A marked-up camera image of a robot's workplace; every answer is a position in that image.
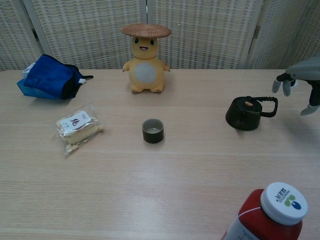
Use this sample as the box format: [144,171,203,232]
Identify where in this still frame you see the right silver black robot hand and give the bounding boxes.
[271,56,320,116]

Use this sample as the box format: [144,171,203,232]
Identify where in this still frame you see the black teapot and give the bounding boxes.
[225,95,279,132]

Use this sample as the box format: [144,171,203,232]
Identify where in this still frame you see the small dark green cup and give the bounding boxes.
[141,118,165,144]

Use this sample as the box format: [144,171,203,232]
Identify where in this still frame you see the red bottle with white cap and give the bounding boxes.
[221,181,309,240]

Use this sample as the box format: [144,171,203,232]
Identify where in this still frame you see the yellow plush toy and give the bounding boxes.
[121,36,171,95]

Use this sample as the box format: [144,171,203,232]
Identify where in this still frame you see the woven rattan round hat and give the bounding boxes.
[120,22,172,39]

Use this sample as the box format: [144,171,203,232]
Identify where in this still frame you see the woven folding screen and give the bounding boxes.
[0,0,320,72]

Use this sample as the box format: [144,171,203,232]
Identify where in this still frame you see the clear snack packet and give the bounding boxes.
[55,101,105,158]

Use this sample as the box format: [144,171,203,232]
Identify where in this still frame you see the blue fabric bag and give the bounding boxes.
[23,53,94,100]

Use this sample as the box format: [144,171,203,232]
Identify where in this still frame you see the white paper packet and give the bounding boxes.
[21,62,36,79]

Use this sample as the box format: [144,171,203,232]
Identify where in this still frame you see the light blue box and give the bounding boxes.
[16,78,60,100]

